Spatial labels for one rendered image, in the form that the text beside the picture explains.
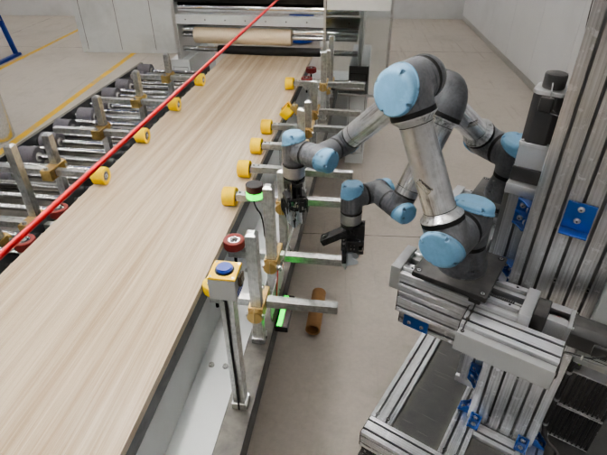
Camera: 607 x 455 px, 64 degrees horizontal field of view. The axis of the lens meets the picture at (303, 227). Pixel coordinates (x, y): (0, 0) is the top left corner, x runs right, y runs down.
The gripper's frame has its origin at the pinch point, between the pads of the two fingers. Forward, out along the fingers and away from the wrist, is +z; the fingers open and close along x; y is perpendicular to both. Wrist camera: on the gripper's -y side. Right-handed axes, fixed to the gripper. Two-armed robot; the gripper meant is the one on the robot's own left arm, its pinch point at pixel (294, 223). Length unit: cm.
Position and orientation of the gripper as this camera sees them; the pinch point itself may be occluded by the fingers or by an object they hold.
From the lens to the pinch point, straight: 172.4
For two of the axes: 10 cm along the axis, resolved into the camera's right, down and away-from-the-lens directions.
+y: 2.1, 5.5, -8.1
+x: 9.8, -1.2, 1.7
